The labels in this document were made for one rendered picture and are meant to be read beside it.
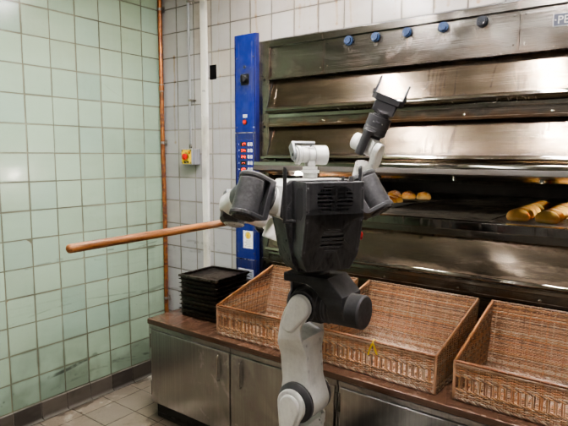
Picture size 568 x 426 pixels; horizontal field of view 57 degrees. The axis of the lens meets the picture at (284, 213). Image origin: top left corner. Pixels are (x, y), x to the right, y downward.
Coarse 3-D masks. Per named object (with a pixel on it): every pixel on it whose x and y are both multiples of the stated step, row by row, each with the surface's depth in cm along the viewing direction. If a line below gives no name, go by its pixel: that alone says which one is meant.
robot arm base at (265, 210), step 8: (240, 176) 170; (256, 176) 167; (264, 176) 168; (272, 184) 171; (264, 192) 173; (272, 192) 171; (264, 200) 170; (232, 208) 166; (240, 208) 164; (264, 208) 168; (232, 216) 169; (240, 216) 167; (248, 216) 165; (256, 216) 166; (264, 216) 168
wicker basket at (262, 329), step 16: (272, 272) 296; (240, 288) 274; (256, 288) 286; (272, 288) 294; (288, 288) 288; (224, 304) 265; (240, 304) 276; (256, 304) 287; (272, 304) 292; (224, 320) 259; (240, 320) 253; (256, 320) 247; (272, 320) 241; (240, 336) 254; (256, 336) 247; (272, 336) 257
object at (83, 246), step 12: (168, 228) 196; (180, 228) 199; (192, 228) 204; (204, 228) 210; (96, 240) 171; (108, 240) 174; (120, 240) 177; (132, 240) 181; (144, 240) 187; (72, 252) 163
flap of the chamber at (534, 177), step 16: (320, 176) 281; (336, 176) 273; (384, 176) 251; (400, 176) 244; (416, 176) 238; (432, 176) 232; (448, 176) 226; (464, 176) 220; (480, 176) 215; (496, 176) 210; (512, 176) 206; (528, 176) 202; (544, 176) 199; (560, 176) 196
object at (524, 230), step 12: (384, 216) 257; (396, 216) 253; (408, 216) 251; (420, 216) 251; (456, 228) 236; (468, 228) 233; (480, 228) 230; (492, 228) 227; (504, 228) 224; (516, 228) 221; (528, 228) 218; (540, 228) 215; (552, 228) 213; (564, 228) 212
